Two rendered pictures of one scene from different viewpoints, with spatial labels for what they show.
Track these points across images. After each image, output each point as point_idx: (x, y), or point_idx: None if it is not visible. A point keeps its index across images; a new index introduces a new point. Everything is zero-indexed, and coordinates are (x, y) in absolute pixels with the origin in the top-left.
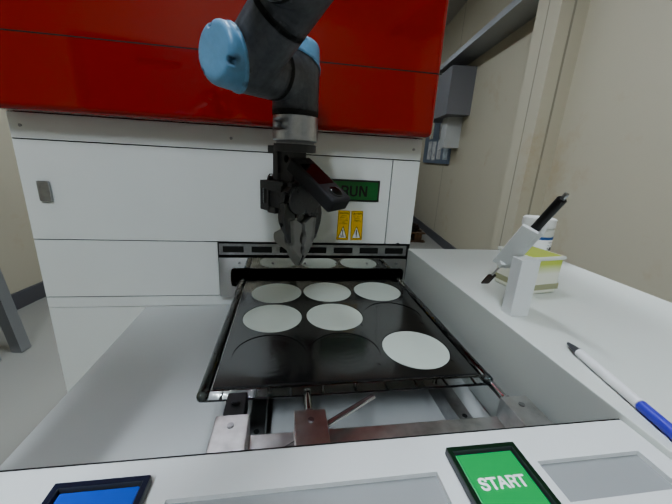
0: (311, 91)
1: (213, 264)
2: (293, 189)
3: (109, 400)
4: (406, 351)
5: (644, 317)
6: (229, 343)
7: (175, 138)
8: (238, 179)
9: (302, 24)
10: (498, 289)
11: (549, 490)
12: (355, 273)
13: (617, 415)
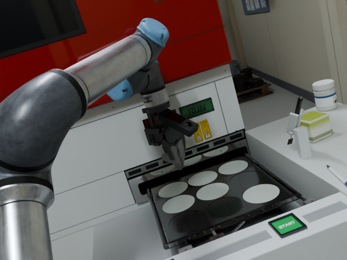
0: (158, 77)
1: (125, 185)
2: (166, 130)
3: None
4: (256, 196)
5: None
6: (163, 223)
7: (81, 119)
8: (124, 129)
9: (151, 64)
10: None
11: (301, 221)
12: (216, 158)
13: (338, 190)
